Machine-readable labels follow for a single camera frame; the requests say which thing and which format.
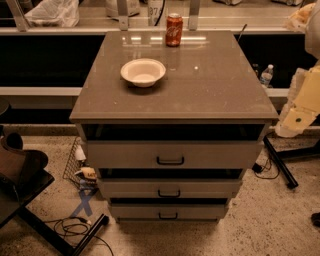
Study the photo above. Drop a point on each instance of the clear water bottle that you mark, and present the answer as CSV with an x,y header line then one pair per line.
x,y
266,76

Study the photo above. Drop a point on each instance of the grey middle drawer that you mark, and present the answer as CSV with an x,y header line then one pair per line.
x,y
168,188

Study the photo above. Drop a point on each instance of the grey drawer cabinet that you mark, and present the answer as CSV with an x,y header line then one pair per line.
x,y
208,93

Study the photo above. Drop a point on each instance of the blue tape cross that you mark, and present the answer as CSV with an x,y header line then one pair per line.
x,y
85,197

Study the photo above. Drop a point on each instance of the brown chair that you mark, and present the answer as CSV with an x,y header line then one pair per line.
x,y
22,176

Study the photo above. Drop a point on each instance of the grey top drawer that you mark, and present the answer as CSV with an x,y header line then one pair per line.
x,y
173,154

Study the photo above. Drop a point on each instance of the orange soda can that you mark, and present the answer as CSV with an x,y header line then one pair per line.
x,y
174,26

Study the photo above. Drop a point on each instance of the grey drawer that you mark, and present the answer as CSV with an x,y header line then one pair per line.
x,y
167,212
173,154
168,188

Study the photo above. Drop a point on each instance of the white plastic bag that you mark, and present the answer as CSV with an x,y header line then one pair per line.
x,y
54,13

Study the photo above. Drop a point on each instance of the wire mesh basket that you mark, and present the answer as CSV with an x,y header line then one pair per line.
x,y
74,163

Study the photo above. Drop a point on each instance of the black stand leg left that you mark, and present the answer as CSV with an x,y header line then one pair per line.
x,y
68,235

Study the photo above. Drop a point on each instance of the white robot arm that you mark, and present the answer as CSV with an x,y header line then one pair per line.
x,y
303,99

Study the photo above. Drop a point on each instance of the white paper bowl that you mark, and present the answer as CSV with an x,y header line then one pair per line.
x,y
143,72

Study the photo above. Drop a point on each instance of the black stand leg right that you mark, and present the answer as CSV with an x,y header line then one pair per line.
x,y
295,154

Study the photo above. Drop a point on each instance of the black stand leg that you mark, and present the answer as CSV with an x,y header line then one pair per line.
x,y
295,154
68,235

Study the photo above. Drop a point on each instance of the grey bottom drawer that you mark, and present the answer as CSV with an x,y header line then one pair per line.
x,y
167,212

